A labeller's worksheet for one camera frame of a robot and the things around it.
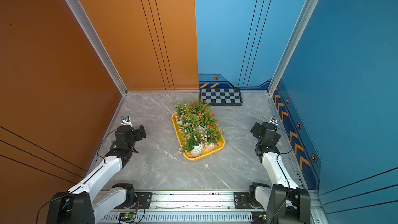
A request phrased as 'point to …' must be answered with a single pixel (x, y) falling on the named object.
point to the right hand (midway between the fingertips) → (265, 127)
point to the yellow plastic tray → (204, 156)
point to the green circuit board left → (127, 216)
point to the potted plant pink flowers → (193, 139)
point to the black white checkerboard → (222, 96)
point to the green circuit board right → (259, 218)
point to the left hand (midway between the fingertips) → (134, 125)
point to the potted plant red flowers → (182, 111)
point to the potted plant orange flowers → (188, 123)
